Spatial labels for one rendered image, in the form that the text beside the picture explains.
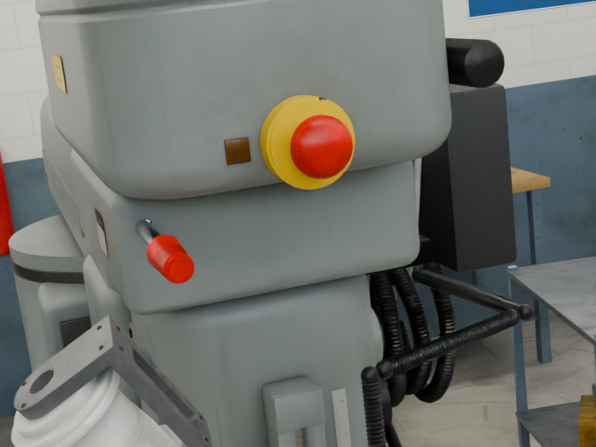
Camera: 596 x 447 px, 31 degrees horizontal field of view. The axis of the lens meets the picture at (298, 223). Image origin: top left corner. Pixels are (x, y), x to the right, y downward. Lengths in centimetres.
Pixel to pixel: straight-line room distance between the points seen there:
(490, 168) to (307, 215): 46
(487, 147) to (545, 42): 464
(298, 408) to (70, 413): 33
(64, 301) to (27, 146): 384
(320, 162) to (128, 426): 21
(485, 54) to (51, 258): 75
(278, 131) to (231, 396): 27
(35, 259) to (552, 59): 470
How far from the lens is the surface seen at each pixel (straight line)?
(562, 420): 385
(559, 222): 602
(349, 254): 84
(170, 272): 66
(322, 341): 89
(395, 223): 85
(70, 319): 132
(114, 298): 104
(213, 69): 70
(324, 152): 67
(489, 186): 125
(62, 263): 139
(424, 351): 82
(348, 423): 92
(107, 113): 72
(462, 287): 96
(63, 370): 57
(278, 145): 69
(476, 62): 79
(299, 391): 86
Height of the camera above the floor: 186
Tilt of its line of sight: 13 degrees down
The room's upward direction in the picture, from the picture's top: 6 degrees counter-clockwise
